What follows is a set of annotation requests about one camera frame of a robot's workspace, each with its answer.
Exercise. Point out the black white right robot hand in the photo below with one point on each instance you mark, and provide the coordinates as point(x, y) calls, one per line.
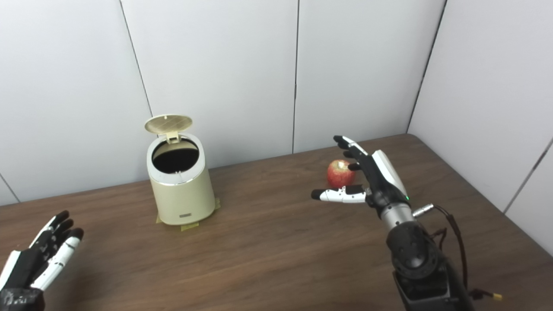
point(380, 181)

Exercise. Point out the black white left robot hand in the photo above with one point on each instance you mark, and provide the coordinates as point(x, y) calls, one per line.
point(23, 265)

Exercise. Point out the red apple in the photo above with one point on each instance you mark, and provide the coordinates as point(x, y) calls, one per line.
point(339, 175)

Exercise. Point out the round cream bin lid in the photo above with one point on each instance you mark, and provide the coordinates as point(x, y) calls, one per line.
point(168, 123)

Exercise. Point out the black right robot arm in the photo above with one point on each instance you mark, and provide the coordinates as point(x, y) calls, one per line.
point(417, 259)

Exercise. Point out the cream-colored bin body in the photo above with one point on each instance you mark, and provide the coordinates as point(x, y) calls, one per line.
point(183, 198)

